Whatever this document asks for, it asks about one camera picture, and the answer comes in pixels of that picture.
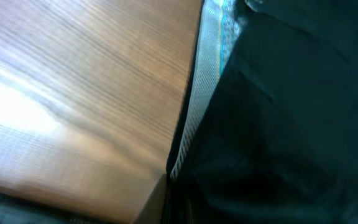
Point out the black shorts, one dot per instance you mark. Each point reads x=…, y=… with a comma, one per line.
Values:
x=278, y=142

